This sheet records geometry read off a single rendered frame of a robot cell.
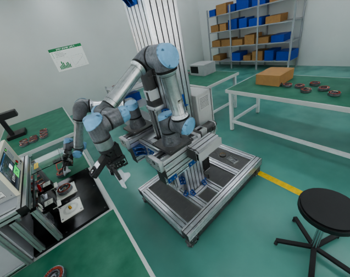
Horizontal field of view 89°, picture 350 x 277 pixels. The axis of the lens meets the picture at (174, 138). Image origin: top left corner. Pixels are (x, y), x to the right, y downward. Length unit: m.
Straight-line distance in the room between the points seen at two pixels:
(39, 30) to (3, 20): 0.70
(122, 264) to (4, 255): 0.63
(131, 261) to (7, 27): 6.21
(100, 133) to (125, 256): 0.71
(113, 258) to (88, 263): 0.14
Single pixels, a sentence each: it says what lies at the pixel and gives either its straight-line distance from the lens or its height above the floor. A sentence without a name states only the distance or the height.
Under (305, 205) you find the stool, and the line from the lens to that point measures 1.56.
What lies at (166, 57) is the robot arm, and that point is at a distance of 0.92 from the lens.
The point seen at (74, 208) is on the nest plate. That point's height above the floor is 0.78.
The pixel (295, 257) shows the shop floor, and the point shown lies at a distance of 1.98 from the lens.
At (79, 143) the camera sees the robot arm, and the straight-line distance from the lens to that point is 1.76.
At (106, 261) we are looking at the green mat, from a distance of 1.23.
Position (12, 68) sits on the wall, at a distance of 6.59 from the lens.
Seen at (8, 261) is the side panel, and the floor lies 0.84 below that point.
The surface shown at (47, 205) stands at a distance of 1.51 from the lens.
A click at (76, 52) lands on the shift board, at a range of 6.67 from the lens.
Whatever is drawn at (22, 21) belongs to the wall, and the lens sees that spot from 6.64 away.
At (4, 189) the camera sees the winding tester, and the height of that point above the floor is 1.18.
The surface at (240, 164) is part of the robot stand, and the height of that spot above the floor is 0.21.
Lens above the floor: 1.73
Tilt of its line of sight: 31 degrees down
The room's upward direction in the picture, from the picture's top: 13 degrees counter-clockwise
